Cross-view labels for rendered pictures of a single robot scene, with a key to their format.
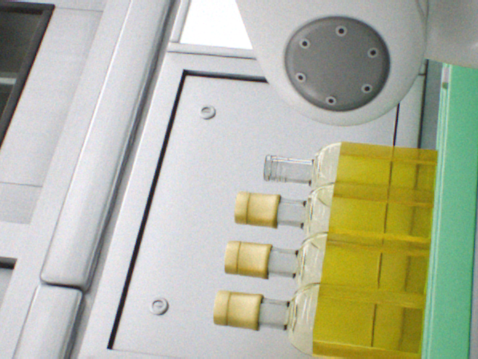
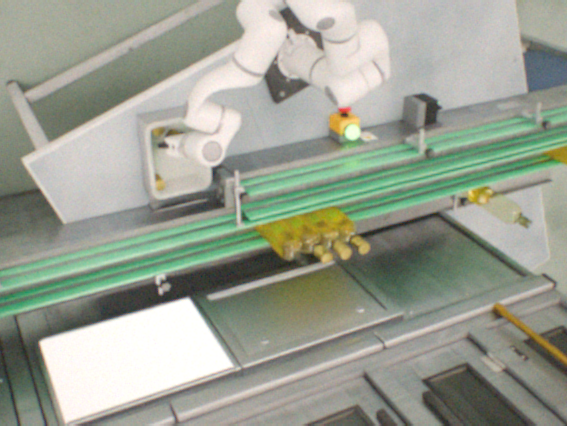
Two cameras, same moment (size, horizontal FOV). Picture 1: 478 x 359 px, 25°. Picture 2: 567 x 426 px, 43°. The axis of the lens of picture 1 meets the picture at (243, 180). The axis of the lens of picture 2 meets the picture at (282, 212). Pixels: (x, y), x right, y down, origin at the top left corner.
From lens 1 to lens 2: 2.12 m
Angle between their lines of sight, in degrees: 87
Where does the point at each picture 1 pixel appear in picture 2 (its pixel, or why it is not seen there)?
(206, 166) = (291, 327)
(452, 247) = (325, 173)
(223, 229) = (314, 310)
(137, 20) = (228, 391)
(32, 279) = (383, 353)
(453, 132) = (287, 183)
